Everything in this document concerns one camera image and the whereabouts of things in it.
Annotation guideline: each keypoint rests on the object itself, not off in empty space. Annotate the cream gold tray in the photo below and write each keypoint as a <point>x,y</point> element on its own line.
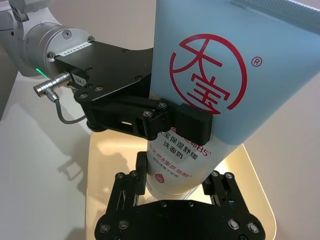
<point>112,155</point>

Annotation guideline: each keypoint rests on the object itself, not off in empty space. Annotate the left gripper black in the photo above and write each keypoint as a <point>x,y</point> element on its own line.
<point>112,67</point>

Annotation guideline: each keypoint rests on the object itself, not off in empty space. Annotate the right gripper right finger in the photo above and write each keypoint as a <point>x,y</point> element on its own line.
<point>232,197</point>

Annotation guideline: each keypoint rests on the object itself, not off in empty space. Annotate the blue and white cosmetic tube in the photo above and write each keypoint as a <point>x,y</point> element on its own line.
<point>225,37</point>

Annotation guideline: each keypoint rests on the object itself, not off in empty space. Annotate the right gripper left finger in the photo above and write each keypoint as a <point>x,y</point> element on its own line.
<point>125,195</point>

